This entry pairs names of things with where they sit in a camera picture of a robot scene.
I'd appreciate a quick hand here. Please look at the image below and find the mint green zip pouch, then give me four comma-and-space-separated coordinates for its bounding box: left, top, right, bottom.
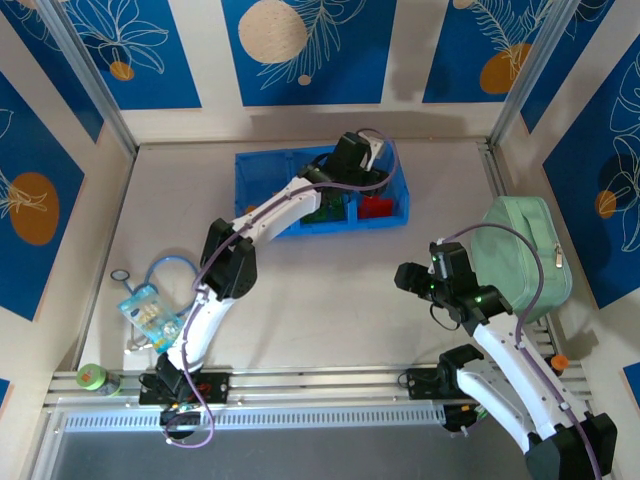
470, 195, 575, 324

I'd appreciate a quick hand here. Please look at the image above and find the blue three-compartment plastic container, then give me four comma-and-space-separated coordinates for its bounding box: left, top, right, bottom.
233, 143, 413, 240

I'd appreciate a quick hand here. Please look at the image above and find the blue tube stethoscope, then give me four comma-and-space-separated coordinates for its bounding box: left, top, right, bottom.
109, 255, 200, 355

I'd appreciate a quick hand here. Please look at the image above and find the green jar with label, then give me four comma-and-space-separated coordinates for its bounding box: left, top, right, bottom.
76, 363, 124, 399

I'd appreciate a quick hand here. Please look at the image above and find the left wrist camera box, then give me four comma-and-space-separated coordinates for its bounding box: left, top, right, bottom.
333, 130, 387, 172

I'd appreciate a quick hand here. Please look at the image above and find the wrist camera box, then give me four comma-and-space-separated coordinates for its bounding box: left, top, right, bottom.
333, 130, 387, 172
429, 242, 476, 291

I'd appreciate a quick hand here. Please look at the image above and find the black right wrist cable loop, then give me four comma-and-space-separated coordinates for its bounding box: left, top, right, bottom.
429, 303, 460, 332

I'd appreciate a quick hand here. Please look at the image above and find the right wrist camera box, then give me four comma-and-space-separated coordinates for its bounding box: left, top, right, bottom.
429, 242, 476, 291

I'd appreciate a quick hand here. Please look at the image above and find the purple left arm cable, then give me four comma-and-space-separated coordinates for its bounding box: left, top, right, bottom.
162, 128, 401, 449

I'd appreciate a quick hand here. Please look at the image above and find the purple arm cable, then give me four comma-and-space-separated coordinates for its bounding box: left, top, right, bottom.
162, 128, 401, 449
434, 223, 602, 480

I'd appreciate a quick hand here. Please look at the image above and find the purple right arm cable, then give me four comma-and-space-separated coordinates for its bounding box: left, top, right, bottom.
434, 223, 602, 480

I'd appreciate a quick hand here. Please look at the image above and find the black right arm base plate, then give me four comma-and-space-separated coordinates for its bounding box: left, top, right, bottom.
405, 367, 481, 401

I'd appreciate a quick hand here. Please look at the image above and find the blue floral wall panel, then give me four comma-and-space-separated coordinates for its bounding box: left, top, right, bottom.
221, 0, 399, 108
542, 33, 640, 310
422, 0, 585, 105
0, 72, 87, 323
60, 0, 203, 112

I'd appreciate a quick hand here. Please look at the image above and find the aluminium mounting rail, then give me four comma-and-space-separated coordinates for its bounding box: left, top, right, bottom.
43, 368, 597, 409

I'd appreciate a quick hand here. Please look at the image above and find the white slotted cable duct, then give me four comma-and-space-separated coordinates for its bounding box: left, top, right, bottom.
62, 403, 447, 434

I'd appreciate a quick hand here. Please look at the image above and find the aluminium frame post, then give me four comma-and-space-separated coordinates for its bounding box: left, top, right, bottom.
490, 0, 617, 150
38, 0, 139, 157

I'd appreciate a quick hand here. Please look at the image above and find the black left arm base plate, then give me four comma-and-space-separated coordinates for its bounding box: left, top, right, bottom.
138, 372, 232, 407

